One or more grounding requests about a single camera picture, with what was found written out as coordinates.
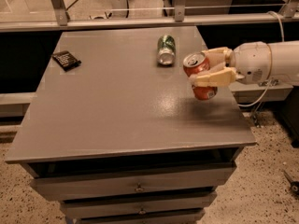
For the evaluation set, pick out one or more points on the grey metal railing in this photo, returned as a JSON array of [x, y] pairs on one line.
[[65, 15]]

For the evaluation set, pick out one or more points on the red coke can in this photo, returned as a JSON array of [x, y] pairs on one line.
[[196, 65]]

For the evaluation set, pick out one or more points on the grey drawer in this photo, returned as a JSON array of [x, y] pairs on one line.
[[187, 216], [139, 206], [133, 182]]

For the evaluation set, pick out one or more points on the top grey drawer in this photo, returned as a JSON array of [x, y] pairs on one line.
[[133, 182]]

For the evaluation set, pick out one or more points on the grey drawer cabinet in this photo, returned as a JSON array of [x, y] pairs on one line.
[[121, 111]]

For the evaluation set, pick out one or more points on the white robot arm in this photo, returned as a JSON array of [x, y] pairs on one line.
[[285, 61]]

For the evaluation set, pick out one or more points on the bottom grey drawer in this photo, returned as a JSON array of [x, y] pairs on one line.
[[187, 216]]

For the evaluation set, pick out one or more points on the black caster wheel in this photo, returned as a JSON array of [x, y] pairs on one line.
[[294, 184]]

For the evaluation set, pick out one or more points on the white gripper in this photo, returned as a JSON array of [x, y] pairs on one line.
[[250, 62]]

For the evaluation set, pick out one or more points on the middle grey drawer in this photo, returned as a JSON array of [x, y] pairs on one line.
[[139, 206]]

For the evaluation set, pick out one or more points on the green soda can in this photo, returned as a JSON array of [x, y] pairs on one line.
[[166, 50]]

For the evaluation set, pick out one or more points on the black snack packet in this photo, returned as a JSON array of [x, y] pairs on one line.
[[66, 60]]

